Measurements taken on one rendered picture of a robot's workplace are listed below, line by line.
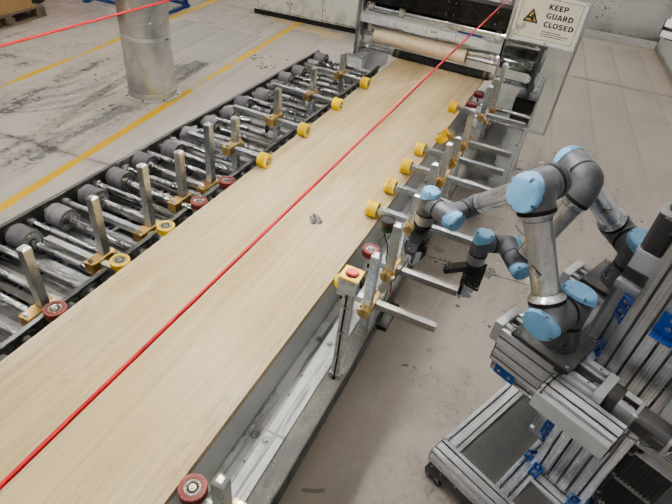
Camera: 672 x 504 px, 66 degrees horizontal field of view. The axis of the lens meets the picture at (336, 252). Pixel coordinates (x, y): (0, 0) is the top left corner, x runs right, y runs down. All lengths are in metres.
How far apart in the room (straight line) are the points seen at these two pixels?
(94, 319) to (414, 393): 1.71
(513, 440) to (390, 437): 0.59
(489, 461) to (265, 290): 1.28
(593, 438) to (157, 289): 1.60
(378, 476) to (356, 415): 0.34
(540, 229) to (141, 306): 1.41
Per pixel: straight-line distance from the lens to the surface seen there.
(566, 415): 1.92
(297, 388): 2.13
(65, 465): 1.73
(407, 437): 2.82
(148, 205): 2.49
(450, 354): 3.23
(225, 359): 1.86
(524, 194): 1.62
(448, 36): 4.53
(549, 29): 4.37
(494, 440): 2.69
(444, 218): 1.91
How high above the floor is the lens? 2.33
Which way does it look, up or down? 39 degrees down
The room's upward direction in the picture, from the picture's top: 7 degrees clockwise
